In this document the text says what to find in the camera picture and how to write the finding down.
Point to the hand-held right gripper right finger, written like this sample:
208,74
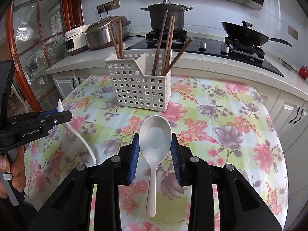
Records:
175,161

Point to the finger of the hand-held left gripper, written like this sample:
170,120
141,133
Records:
60,118
48,112

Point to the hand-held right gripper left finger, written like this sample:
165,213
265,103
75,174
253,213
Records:
134,158

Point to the white rice spoon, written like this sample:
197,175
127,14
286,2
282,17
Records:
154,137

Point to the white soup spoon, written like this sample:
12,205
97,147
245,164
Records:
84,142

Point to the white perforated plastic basket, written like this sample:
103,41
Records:
134,86

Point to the person's left hand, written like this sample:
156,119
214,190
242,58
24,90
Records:
18,170

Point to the white cabinet door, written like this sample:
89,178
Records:
300,146
284,110
65,86

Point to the floral tablecloth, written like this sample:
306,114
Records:
216,115

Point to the wooden framed glass door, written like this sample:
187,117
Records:
28,41

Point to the white kitchen appliance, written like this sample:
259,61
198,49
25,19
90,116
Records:
74,41

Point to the silver rice cooker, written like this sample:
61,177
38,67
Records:
101,33

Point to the black glass gas stove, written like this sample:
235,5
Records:
214,53

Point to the silver stove knob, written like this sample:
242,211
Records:
225,48
202,45

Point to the speckled white kitchen countertop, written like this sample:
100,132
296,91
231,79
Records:
264,77

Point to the dark lidded stock pot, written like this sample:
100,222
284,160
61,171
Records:
154,16

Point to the black wok with lid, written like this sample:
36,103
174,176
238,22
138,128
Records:
243,35

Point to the metal tray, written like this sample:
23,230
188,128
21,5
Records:
288,64

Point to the red apple-shaped jar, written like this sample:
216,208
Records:
303,72

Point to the wall power outlet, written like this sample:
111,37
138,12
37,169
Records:
107,5
115,3
100,8

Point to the wall switch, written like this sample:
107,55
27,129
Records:
293,32

